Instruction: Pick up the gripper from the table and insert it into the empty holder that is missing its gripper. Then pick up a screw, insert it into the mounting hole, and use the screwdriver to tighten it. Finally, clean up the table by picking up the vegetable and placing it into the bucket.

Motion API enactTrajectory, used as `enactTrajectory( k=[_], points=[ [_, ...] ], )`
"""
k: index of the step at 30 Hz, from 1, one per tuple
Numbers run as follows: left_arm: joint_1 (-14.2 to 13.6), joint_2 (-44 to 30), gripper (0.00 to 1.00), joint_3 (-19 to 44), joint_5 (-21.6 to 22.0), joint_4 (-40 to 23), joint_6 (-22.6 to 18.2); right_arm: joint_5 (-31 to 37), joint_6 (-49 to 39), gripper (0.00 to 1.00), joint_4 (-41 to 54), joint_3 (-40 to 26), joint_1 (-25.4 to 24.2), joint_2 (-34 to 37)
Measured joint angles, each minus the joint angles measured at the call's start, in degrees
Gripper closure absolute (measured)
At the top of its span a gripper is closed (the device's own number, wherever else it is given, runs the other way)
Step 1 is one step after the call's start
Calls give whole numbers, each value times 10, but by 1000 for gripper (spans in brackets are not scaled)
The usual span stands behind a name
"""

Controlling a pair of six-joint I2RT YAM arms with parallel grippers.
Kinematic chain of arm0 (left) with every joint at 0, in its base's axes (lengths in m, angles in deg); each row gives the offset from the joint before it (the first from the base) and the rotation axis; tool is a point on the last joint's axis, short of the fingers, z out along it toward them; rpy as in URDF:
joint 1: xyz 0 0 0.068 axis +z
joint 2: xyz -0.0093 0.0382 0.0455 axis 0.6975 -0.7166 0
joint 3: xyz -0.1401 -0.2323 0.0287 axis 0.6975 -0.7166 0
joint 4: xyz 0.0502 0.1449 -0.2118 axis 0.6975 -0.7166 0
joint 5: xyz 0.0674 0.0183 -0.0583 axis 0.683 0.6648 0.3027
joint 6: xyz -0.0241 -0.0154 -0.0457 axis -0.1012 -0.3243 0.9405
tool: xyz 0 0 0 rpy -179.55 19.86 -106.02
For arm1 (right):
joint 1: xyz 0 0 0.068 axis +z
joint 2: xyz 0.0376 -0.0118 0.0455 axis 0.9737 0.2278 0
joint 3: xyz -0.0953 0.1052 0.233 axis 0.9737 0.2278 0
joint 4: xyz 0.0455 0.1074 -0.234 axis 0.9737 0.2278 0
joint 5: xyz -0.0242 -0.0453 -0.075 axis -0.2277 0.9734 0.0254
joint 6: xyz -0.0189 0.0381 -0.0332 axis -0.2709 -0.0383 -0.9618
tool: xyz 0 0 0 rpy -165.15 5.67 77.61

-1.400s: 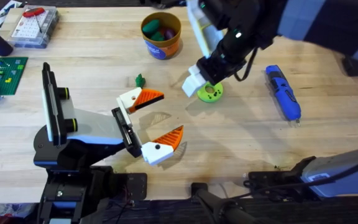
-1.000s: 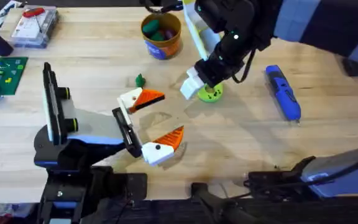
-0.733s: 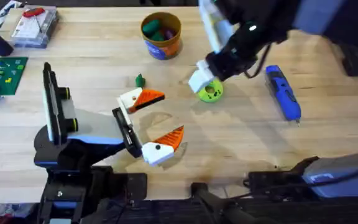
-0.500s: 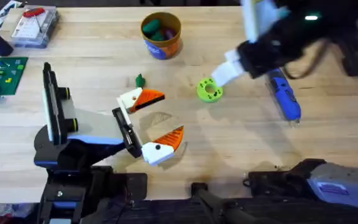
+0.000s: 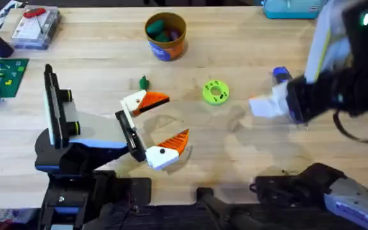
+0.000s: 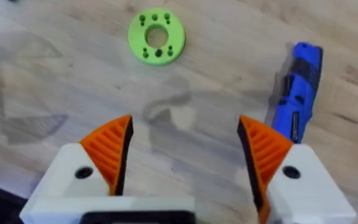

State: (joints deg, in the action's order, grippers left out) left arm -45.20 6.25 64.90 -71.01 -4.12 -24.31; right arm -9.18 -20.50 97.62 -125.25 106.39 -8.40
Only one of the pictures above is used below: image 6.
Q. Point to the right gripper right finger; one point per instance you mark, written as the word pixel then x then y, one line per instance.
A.
pixel 278 174

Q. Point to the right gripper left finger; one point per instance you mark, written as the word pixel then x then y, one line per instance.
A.
pixel 104 155

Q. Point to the blue electric screwdriver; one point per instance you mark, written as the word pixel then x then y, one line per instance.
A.
pixel 297 90

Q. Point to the green disc with holes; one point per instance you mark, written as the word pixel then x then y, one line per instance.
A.
pixel 156 36

